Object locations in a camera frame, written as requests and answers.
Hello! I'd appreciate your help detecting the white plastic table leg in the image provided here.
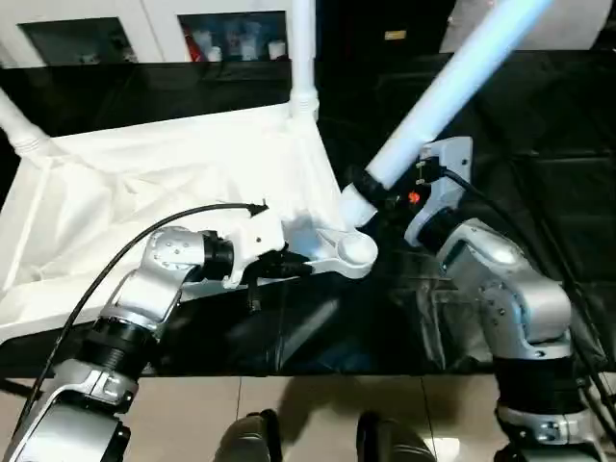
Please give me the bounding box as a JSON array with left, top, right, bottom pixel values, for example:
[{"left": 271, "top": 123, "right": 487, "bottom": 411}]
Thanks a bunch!
[
  {"left": 288, "top": 0, "right": 320, "bottom": 121},
  {"left": 0, "top": 89, "right": 49, "bottom": 156},
  {"left": 338, "top": 0, "right": 554, "bottom": 228}
]

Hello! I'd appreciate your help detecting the white plastic table top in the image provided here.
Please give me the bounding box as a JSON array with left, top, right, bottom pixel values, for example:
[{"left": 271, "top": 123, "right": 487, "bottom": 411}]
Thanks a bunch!
[{"left": 0, "top": 103, "right": 380, "bottom": 346}]

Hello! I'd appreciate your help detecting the black work mat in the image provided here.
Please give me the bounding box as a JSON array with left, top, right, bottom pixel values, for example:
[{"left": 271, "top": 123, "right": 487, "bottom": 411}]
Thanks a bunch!
[{"left": 0, "top": 47, "right": 616, "bottom": 379}]

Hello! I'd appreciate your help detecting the black box with gold label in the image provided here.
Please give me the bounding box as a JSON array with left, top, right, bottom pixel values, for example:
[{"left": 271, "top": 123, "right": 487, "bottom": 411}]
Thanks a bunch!
[{"left": 312, "top": 0, "right": 458, "bottom": 62}]

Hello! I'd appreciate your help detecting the grey left robot foot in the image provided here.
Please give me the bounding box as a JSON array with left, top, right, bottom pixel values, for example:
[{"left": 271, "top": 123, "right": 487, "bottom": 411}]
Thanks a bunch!
[{"left": 223, "top": 408, "right": 283, "bottom": 462}]

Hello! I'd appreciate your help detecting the grey robot foot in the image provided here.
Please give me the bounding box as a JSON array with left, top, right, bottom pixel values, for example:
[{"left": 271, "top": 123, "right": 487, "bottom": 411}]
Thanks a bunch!
[
  {"left": 355, "top": 411, "right": 437, "bottom": 462},
  {"left": 223, "top": 408, "right": 283, "bottom": 462}
]

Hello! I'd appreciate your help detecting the grey right robot foot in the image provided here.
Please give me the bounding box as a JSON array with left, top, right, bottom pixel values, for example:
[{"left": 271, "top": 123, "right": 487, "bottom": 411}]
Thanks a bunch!
[{"left": 355, "top": 411, "right": 437, "bottom": 462}]

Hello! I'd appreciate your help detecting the white glass door cabinet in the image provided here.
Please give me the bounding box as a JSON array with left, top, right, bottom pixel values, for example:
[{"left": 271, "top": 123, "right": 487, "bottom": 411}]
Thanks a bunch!
[{"left": 0, "top": 0, "right": 295, "bottom": 66}]

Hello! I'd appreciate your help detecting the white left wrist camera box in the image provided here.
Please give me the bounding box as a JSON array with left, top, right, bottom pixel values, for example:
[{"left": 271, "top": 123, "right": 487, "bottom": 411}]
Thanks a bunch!
[{"left": 221, "top": 204, "right": 286, "bottom": 290}]

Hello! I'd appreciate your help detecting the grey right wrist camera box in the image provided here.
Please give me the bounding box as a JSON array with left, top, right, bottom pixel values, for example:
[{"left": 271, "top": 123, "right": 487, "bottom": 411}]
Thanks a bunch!
[{"left": 403, "top": 136, "right": 475, "bottom": 247}]

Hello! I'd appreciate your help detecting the black metal table frame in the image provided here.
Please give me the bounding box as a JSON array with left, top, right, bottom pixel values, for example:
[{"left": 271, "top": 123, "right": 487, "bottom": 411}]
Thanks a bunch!
[{"left": 0, "top": 377, "right": 35, "bottom": 398}]

